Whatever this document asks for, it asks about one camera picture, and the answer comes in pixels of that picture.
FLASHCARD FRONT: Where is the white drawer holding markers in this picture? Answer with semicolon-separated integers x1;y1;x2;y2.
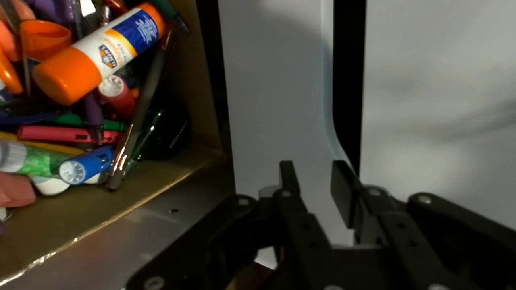
0;0;238;290

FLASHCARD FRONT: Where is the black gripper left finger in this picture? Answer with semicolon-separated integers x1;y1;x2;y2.
125;159;335;290

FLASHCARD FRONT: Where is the green white tube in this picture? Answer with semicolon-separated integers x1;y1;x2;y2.
0;139;70;196

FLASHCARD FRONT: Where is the purple marker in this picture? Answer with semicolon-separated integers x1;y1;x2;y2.
81;93;106;131

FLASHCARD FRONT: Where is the orange marker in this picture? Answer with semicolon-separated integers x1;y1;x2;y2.
0;20;25;96

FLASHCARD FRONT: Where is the red white small marker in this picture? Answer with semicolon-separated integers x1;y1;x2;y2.
96;73;138;117

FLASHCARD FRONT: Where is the white drawer with curved cutout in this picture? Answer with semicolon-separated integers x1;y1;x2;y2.
215;0;351;270

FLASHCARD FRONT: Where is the pink eraser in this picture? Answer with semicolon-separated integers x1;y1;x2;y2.
0;172;38;209

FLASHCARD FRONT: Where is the green marker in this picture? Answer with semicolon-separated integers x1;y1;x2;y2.
52;110;128;133

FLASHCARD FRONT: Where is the black marker pen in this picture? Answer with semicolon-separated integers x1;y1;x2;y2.
102;30;169;193

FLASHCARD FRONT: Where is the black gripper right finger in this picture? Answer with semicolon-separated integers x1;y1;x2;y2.
328;159;516;290

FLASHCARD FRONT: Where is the blue capped marker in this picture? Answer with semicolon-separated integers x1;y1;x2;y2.
57;144;117;186

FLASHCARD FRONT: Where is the pink marker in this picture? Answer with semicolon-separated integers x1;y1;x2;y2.
15;123;122;144

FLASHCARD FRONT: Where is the orange marker cap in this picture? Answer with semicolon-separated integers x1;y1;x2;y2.
19;19;72;60

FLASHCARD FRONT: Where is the orange capped glue stick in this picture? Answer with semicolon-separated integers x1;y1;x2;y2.
31;1;169;106

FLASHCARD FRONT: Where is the yellow pencil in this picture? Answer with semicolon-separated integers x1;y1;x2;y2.
0;130;85;157

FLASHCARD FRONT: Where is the white shallow plain drawer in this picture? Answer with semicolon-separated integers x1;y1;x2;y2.
357;0;516;233

